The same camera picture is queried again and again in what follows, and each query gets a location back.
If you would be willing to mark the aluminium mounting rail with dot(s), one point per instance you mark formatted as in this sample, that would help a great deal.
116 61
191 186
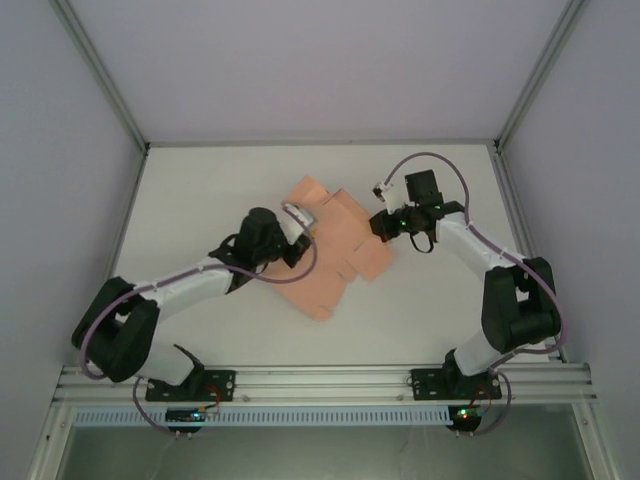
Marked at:
325 382

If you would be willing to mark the aluminium table side rail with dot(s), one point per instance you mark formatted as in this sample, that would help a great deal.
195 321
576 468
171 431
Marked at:
520 225

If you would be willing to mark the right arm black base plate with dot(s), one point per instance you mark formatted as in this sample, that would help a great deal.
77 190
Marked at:
425 384

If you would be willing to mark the aluminium frame post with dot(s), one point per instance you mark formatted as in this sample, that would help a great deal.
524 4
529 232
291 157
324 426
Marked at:
537 75
102 75

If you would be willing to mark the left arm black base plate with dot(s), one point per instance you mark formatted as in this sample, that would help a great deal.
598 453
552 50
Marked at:
222 385

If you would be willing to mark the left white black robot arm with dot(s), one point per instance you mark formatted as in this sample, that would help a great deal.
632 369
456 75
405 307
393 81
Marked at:
185 290

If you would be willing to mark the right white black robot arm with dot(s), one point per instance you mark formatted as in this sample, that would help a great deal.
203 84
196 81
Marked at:
470 250

